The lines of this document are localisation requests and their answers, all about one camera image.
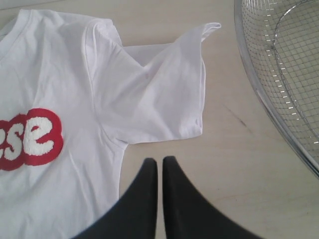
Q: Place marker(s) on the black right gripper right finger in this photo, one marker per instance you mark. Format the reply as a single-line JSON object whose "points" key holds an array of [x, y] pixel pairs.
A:
{"points": [[187, 213]]}

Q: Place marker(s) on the white t-shirt red print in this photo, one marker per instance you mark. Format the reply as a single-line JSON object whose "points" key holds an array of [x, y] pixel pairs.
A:
{"points": [[72, 98]]}

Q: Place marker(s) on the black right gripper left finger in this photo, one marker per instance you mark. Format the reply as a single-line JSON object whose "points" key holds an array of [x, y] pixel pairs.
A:
{"points": [[134, 216]]}

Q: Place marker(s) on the metal wire mesh basket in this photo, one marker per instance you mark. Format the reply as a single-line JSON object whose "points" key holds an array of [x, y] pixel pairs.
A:
{"points": [[278, 42]]}

